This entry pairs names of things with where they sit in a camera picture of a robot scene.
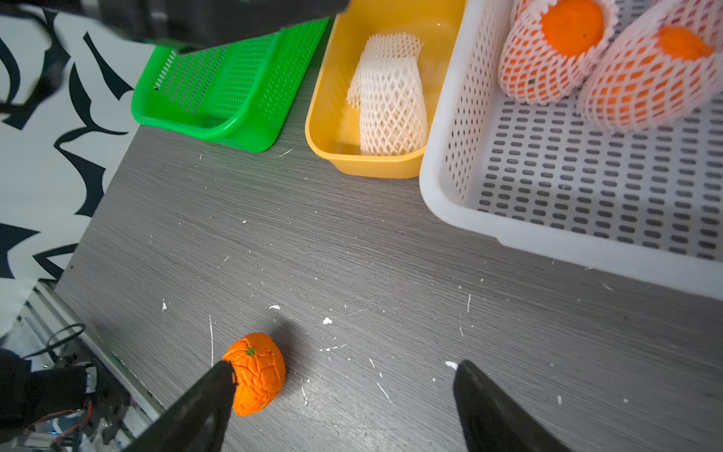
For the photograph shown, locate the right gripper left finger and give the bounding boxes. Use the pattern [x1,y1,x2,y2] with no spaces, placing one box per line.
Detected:
[126,361,236,452]

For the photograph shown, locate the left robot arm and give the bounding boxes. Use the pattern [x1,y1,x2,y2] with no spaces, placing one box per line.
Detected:
[1,0,349,53]

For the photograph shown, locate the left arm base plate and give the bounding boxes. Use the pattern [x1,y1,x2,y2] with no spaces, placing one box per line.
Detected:
[1,323,151,451]

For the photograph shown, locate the white perforated plastic basket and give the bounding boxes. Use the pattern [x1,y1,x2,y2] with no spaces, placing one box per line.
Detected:
[420,1,722,299]

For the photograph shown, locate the netted orange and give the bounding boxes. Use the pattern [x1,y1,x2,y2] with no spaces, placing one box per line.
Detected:
[577,1,722,133]
[498,0,619,105]
[223,333,286,417]

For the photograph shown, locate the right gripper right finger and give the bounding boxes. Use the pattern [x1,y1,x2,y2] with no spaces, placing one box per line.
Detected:
[453,360,570,452]

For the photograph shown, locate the green plastic basket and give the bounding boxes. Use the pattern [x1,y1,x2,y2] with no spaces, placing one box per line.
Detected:
[131,19,328,153]

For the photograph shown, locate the white foam net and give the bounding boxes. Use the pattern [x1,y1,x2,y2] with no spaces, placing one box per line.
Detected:
[346,32,424,109]
[359,56,427,156]

